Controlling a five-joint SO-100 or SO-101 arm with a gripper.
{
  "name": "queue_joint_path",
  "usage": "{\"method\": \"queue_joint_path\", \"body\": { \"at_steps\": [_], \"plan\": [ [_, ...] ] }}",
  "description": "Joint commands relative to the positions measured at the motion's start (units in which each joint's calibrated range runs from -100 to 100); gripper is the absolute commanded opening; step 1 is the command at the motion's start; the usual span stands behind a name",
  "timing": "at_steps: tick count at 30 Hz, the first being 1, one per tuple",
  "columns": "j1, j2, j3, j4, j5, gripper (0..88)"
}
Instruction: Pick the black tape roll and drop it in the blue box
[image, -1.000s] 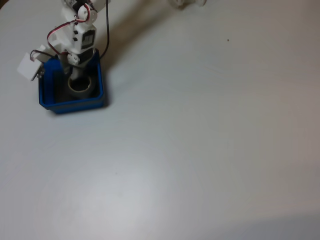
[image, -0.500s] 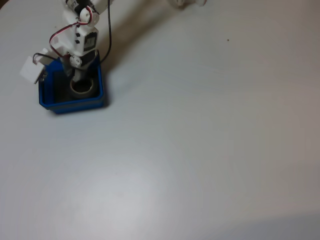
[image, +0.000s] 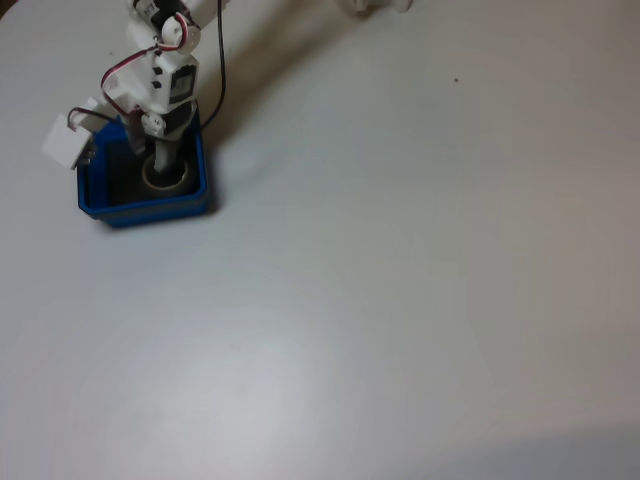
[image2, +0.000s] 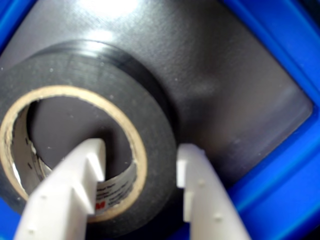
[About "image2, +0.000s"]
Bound blue square plastic box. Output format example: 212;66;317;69
0;0;320;240

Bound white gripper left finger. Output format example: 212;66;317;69
13;138;106;240

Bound black tape roll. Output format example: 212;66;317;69
0;39;180;240

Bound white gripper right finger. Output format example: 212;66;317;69
176;143;252;240

